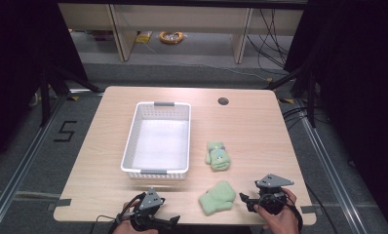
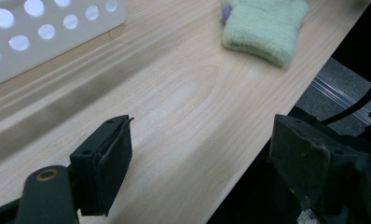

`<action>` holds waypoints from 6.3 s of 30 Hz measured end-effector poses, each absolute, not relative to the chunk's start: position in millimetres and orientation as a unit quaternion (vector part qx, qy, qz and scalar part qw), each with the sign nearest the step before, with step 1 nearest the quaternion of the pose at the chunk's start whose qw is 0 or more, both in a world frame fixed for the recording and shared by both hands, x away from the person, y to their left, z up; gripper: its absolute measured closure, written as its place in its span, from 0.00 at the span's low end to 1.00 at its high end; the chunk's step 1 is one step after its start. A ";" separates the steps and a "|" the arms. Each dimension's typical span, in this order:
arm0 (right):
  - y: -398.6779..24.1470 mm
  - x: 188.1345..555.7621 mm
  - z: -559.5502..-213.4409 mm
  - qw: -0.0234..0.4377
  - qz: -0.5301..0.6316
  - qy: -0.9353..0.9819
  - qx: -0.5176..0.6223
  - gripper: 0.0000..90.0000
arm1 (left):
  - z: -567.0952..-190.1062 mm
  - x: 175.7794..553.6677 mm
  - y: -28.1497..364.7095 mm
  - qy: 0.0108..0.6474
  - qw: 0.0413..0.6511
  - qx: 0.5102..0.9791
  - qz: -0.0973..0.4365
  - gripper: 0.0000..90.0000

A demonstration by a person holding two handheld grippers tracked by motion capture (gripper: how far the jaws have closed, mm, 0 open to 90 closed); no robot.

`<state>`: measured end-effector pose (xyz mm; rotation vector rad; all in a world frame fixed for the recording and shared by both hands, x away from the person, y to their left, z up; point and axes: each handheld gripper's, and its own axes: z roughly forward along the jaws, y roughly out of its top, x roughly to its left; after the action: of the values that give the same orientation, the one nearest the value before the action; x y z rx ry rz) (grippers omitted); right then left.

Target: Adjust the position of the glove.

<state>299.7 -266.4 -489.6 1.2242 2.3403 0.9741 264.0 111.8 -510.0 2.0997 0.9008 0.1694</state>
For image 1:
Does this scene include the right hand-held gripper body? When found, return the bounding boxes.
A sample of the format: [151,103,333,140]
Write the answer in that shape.
[254,174,295,216]

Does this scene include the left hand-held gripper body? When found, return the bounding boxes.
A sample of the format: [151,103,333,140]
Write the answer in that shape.
[130,187,167,232]

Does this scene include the plain green mitten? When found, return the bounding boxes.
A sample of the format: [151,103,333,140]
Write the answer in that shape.
[198,180,237,217]

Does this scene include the green plush toy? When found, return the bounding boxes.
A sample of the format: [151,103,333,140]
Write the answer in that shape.
[204,140,232,173]

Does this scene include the white plastic basket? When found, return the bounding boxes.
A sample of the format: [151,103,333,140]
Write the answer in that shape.
[120,100,193,181]

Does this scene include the person's right hand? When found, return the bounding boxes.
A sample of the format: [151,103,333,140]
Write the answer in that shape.
[253,187,301,234]

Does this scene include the person's left hand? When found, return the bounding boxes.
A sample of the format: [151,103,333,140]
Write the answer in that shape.
[112,199,159,234]

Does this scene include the black metal stand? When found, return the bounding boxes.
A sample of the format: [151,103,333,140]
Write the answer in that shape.
[263,62,317,129]
[38,62,102,129]

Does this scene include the yellow packet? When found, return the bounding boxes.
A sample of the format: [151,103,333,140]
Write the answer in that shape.
[135,30,154,45]

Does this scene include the beige wooden shelf unit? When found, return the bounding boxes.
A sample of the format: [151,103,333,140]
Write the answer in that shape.
[58,3,305,65]

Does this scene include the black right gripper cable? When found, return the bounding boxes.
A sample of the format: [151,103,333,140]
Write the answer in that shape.
[273,194,304,234]

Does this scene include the black floor cable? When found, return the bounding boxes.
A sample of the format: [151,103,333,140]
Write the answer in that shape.
[303,181,341,234]

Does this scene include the aluminium floor rail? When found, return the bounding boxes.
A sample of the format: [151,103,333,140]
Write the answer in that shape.
[294,98,369,234]
[0,94,68,232]

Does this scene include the bundle of black hanging cables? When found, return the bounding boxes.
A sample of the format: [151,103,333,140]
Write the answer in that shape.
[246,9,291,73]

